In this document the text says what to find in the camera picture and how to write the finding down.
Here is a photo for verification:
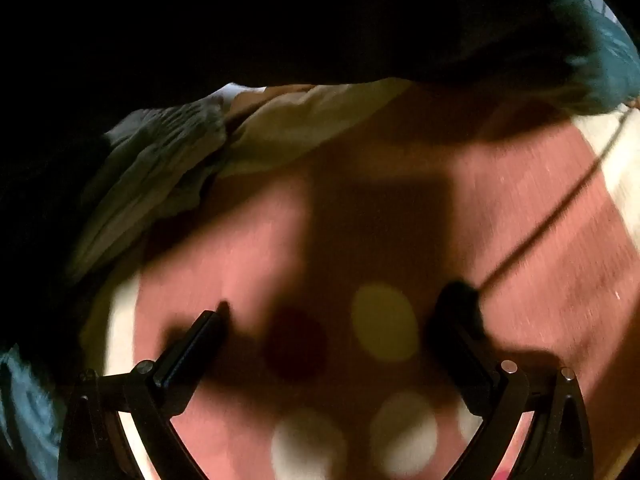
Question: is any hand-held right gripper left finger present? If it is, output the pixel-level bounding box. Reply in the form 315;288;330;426
57;310;231;480

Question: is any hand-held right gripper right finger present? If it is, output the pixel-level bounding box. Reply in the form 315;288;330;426
425;280;593;480

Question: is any dark green puffer jacket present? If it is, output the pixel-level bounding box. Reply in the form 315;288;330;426
0;0;640;116

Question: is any red cream printed blanket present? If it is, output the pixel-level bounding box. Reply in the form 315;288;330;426
80;77;640;480

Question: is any grey pleated cloth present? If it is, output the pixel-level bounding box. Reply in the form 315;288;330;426
65;95;231;281

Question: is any thin black cord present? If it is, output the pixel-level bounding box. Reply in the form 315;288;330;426
477;105;636;293

